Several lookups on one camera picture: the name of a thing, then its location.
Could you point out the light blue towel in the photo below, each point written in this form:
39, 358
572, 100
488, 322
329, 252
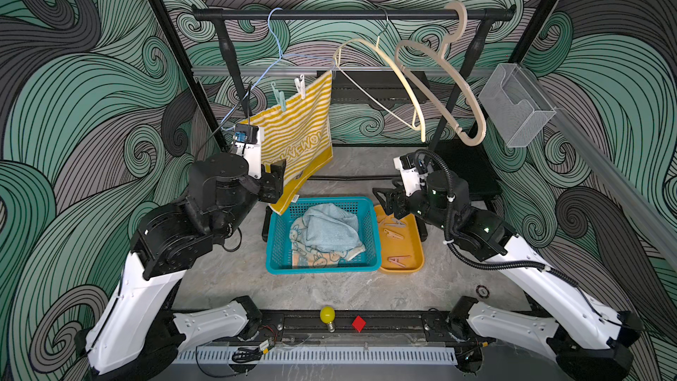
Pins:
328, 228

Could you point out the yellow striped towel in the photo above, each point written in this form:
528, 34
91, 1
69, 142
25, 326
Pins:
300, 134

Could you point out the green clothespin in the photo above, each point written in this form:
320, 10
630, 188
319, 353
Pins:
279, 97

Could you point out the red diamond marker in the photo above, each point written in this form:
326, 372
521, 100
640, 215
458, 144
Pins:
359, 324

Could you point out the yellow light bulb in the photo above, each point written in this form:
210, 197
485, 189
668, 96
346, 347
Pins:
328, 316

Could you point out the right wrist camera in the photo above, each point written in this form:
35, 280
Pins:
412, 173

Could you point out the black wall shelf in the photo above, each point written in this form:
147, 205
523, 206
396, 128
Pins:
356, 87

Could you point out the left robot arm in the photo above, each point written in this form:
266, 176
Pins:
138, 334

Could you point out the clear acrylic wall box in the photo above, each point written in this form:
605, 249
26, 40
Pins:
517, 104

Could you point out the bunny pattern towel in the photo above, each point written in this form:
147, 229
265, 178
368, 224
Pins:
305, 256

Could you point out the blue wire hanger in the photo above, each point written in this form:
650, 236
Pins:
264, 74

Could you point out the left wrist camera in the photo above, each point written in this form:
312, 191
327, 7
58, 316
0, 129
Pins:
248, 141

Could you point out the black clothes rack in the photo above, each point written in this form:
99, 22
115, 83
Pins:
454, 10

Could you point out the white slotted cable duct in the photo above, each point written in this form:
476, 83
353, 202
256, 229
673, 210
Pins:
444, 356

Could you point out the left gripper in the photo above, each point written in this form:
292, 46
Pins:
268, 183

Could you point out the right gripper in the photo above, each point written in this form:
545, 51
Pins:
392, 196

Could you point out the black case on floor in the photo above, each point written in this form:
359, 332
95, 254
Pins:
471, 163

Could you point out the poker chip on floor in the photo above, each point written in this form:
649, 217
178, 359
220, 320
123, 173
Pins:
482, 292

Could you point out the teal perforated plastic basket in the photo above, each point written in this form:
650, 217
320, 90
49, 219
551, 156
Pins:
279, 251

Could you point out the orange clothespin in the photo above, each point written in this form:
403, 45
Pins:
393, 234

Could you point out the yellow plastic tray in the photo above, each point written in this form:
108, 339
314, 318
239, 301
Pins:
411, 245

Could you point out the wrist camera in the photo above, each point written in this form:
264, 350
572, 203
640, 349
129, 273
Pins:
248, 141
412, 173

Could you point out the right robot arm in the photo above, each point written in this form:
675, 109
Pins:
587, 339

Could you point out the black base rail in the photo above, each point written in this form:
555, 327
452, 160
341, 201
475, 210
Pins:
294, 326

